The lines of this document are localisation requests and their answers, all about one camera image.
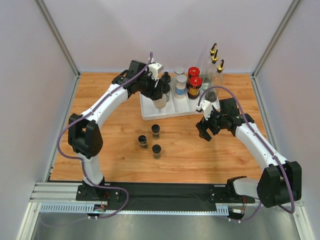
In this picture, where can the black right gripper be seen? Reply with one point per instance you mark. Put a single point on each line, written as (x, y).
(211, 123)

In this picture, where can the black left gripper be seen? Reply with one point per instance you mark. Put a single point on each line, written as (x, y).
(153, 94)

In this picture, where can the black-knob lid glass jar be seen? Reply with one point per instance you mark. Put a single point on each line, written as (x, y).
(166, 78)

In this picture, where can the oil bottle with dark sauce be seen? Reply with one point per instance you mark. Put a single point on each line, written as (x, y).
(211, 95)

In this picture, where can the black-lid jar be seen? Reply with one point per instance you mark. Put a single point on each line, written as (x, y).
(165, 97)

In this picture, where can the white-contents jar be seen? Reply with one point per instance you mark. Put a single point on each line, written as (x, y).
(178, 71)

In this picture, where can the tall jar white beads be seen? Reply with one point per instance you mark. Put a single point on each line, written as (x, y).
(180, 86)

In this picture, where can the clear oil bottle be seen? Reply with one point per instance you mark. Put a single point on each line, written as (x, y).
(214, 80)

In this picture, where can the red-lid sauce jar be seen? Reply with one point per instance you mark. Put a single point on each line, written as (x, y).
(193, 72)
(195, 84)

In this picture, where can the tall bottle dark contents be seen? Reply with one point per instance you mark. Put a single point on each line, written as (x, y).
(209, 66)

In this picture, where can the small black-cap spice bottle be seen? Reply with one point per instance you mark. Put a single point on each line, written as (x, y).
(142, 139)

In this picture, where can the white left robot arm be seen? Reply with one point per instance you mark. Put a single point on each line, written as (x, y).
(84, 130)

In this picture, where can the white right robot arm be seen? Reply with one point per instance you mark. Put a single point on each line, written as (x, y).
(281, 179)

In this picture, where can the white divided tray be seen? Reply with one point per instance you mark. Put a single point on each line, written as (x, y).
(175, 107)

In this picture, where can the black base cloth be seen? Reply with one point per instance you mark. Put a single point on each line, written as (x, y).
(185, 197)

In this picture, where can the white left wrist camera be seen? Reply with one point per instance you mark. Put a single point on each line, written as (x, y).
(155, 68)

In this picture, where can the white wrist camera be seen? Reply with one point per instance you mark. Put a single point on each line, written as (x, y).
(155, 68)
(206, 108)

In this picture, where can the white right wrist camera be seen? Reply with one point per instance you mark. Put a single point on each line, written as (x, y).
(206, 108)

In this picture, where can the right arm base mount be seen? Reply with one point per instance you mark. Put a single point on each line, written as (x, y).
(225, 194)

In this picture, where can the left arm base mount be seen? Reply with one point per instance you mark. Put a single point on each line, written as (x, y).
(103, 196)

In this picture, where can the aluminium frame rail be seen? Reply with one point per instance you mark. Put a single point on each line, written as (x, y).
(60, 197)

